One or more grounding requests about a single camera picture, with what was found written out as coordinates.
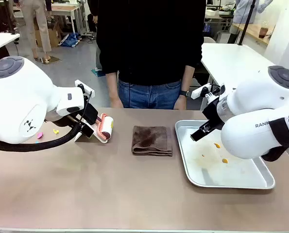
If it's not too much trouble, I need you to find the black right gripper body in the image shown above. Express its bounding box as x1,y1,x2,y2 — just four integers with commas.
202,96,226,129

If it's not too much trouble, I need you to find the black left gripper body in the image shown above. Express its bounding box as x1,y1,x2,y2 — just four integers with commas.
46,111,86,129

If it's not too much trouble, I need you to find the brown towel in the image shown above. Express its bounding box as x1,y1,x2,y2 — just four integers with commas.
131,125,173,157

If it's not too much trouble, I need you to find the person's right forearm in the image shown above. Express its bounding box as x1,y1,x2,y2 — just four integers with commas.
105,71,120,100

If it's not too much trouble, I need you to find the person's left forearm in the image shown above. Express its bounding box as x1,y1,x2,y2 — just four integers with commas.
179,65,196,93

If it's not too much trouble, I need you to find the person's left hand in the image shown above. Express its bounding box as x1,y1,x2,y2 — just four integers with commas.
173,94,187,111

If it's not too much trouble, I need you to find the person's right hand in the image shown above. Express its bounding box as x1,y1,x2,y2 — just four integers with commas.
110,96,124,109

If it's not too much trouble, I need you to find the silver metal tray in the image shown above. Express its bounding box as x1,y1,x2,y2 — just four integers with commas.
174,119,276,190

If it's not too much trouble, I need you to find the large white table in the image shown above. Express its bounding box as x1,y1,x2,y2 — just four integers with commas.
201,43,273,93

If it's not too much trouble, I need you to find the teal floor mat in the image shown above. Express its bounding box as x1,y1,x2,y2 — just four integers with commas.
90,67,104,77

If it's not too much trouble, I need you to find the brown floor board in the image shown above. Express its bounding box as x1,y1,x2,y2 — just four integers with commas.
35,55,63,65

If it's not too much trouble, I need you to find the beige chair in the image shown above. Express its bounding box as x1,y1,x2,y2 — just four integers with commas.
203,36,221,45

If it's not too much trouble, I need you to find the blue plastic bag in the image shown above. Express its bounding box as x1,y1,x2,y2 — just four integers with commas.
59,32,82,48

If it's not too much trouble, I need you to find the brown cardboard box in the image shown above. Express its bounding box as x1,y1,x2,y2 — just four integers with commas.
34,22,62,48

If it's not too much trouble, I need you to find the light wooden table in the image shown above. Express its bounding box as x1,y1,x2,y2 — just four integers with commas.
231,22,275,46

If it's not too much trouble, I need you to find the plastic cup with dark drink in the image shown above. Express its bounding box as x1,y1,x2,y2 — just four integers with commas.
258,21,269,39

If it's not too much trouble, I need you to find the black tripod pole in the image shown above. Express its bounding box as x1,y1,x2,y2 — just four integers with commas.
237,0,257,46

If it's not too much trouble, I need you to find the person in beige trousers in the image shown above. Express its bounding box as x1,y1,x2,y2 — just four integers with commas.
19,0,53,62

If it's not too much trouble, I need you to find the person in black sweater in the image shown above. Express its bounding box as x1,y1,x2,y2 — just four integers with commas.
95,0,207,110

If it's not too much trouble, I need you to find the small white table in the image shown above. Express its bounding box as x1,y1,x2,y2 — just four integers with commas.
0,32,21,56

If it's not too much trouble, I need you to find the person in light-blue shirt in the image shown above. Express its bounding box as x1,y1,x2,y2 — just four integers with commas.
232,0,274,25

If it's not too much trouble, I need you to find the wood-top white desk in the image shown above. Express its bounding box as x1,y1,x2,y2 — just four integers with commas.
50,4,87,35

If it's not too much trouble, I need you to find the background person in dark clothes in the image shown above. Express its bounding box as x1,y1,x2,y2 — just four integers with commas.
86,0,99,33

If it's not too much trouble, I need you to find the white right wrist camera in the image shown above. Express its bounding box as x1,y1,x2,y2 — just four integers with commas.
191,83,221,100

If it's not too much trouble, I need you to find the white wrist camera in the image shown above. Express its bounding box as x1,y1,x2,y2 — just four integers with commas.
191,83,221,100
74,80,96,97

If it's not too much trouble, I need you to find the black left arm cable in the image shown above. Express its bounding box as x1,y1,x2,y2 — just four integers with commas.
0,90,94,152

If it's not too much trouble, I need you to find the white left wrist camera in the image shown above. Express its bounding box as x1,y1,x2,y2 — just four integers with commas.
74,80,96,97

